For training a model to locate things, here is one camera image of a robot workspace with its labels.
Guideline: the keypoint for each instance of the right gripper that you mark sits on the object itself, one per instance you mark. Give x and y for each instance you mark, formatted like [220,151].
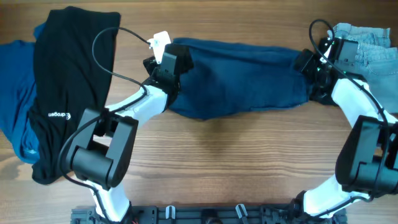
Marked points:
[306,69]

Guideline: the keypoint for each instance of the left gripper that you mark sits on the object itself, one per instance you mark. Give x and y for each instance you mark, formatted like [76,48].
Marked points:
[151,65]

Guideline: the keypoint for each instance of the navy blue shorts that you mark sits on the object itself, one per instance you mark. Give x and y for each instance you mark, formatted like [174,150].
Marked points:
[230,78]

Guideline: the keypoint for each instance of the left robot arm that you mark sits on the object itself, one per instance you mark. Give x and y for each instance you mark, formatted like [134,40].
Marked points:
[99,151]

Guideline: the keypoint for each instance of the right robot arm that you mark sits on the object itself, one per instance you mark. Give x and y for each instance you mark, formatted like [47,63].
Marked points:
[366,167]

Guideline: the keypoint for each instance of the light blue folded jeans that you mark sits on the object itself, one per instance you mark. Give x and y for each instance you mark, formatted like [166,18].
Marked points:
[375,60]

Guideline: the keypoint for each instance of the black t-shirt with logo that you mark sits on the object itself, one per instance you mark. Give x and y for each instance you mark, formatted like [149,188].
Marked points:
[73,57]

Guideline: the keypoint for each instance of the teal blue garment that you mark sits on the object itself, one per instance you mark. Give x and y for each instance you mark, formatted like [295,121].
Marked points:
[18,91]

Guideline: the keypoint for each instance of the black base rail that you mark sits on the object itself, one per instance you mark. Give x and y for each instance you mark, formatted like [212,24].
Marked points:
[264,214]

